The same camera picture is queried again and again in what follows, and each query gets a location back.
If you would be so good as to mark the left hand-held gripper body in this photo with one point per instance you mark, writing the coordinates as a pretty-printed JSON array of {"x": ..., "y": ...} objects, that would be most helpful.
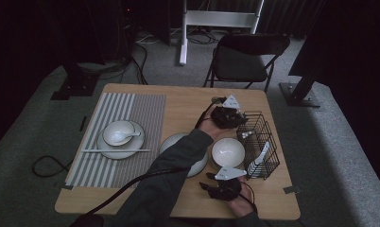
[{"x": 226, "y": 118}]

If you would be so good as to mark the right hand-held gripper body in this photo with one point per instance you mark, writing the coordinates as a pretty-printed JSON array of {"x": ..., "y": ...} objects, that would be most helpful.
[{"x": 226, "y": 190}]

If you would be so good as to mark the white chopstick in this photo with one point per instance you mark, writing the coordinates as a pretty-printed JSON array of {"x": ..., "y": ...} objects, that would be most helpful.
[
  {"x": 115, "y": 150},
  {"x": 247, "y": 133},
  {"x": 246, "y": 136}
]

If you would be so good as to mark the white plate dark rim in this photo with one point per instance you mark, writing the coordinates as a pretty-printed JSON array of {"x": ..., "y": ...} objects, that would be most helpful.
[
  {"x": 170, "y": 143},
  {"x": 122, "y": 155}
]

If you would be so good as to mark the white ceramic spoon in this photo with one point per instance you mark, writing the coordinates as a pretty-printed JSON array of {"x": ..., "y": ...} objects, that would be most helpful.
[
  {"x": 263, "y": 154},
  {"x": 131, "y": 134}
]

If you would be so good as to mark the white bowl brown rim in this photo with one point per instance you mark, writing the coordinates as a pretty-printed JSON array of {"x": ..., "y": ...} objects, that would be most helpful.
[
  {"x": 228, "y": 152},
  {"x": 115, "y": 129},
  {"x": 228, "y": 169}
]

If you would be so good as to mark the black folding chair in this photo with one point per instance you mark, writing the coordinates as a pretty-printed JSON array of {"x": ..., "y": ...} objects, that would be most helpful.
[{"x": 238, "y": 63}]

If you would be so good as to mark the grey tape piece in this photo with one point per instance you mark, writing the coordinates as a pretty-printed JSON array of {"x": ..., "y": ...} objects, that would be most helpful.
[{"x": 291, "y": 189}]

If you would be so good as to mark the grey striped placemat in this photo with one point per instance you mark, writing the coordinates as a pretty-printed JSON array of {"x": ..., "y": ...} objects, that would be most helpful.
[{"x": 147, "y": 110}]

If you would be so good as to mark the dark curtain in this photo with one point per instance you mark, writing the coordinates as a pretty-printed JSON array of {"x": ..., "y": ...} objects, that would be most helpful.
[{"x": 352, "y": 47}]

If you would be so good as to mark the dark strip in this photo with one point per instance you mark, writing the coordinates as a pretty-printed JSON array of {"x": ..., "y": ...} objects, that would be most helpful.
[{"x": 83, "y": 123}]

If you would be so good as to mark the black stand with base plate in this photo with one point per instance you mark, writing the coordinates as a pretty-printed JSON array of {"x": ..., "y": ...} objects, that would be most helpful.
[
  {"x": 74, "y": 85},
  {"x": 300, "y": 96}
]

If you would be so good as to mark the white metal stand frame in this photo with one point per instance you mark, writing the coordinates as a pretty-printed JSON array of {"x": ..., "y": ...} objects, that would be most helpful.
[{"x": 219, "y": 18}]

